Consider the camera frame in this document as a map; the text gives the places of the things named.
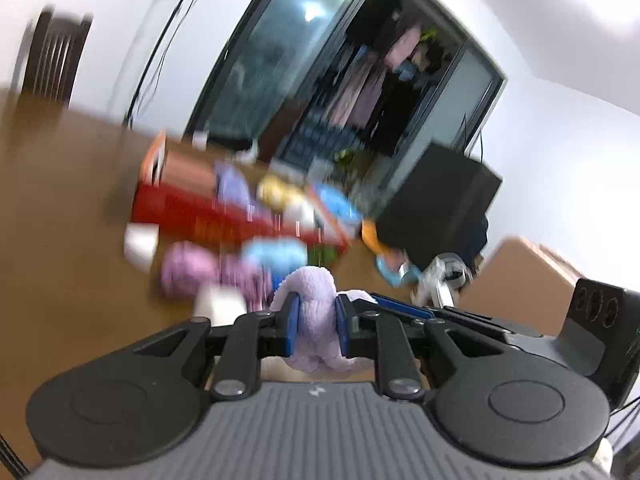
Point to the small blue snack packet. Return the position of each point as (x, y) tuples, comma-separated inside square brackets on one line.
[(395, 270)]

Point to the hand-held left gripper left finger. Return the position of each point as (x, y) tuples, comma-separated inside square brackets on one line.
[(292, 325)]

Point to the pink satin scrunchie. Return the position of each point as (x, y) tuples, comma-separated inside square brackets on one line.
[(240, 275)]

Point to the mauve fuzzy cloth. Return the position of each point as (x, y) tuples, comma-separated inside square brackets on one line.
[(187, 270)]

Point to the tan cardboard box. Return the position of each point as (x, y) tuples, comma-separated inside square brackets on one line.
[(520, 280)]

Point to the purple knitted cloth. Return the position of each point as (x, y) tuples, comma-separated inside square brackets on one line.
[(232, 185)]

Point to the hanging black hat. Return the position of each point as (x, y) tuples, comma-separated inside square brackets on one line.
[(435, 52)]

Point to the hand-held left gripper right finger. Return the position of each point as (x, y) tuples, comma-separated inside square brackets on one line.
[(345, 325)]

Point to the orange packet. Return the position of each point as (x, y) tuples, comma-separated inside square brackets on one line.
[(372, 235)]

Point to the white and yellow alpaca plush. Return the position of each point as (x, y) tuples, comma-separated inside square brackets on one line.
[(275, 192)]

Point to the red cardboard box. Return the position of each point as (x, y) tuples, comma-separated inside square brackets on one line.
[(175, 210)]

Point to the hanging black jacket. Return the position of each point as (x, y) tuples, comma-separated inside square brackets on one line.
[(375, 15)]

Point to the black paper bag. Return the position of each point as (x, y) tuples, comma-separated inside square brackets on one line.
[(440, 200)]

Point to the black-framed sliding glass door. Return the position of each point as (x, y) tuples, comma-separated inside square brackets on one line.
[(250, 60)]

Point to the hanging pink coat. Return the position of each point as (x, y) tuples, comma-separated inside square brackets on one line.
[(407, 45)]

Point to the hanging pale pink garments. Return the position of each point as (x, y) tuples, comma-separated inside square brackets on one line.
[(355, 95)]

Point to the dark wooden chair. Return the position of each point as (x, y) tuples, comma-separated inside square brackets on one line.
[(55, 55)]

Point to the blue plush toy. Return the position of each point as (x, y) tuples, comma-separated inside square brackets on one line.
[(275, 255)]

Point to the blue wet wipes pack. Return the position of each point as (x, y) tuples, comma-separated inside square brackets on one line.
[(340, 205)]

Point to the small brown cardboard box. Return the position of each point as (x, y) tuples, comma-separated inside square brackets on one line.
[(345, 160)]

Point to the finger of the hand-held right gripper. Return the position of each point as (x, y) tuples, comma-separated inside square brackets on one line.
[(465, 330), (400, 304)]

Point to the lavender fuzzy cloth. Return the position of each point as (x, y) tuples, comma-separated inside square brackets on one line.
[(315, 310)]

